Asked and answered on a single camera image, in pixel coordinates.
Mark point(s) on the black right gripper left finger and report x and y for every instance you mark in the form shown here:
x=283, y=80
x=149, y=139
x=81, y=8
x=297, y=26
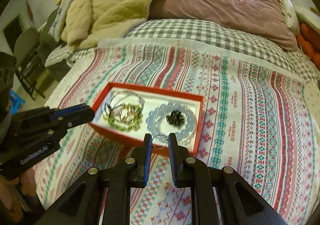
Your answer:
x=103, y=196

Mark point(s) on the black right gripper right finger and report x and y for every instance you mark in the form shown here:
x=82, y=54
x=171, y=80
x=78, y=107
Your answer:
x=218, y=196

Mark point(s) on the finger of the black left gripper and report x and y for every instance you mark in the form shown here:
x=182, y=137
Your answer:
x=61, y=120
x=77, y=112

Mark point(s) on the black hair claw clip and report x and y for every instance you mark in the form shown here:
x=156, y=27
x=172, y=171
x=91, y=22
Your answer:
x=175, y=118

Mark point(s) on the gold earring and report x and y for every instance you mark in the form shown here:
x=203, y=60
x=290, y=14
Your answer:
x=167, y=185

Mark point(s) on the red jewelry box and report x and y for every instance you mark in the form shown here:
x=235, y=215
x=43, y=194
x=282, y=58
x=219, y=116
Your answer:
x=155, y=104

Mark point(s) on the left hand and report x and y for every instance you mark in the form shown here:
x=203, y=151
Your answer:
x=10, y=201

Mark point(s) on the folding chair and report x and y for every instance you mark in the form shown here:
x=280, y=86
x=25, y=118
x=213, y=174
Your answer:
x=31, y=50

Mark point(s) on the red white plush toy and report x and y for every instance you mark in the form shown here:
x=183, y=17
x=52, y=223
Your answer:
x=308, y=42

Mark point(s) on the mauve pillow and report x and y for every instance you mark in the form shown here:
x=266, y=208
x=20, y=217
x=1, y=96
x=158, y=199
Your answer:
x=259, y=17

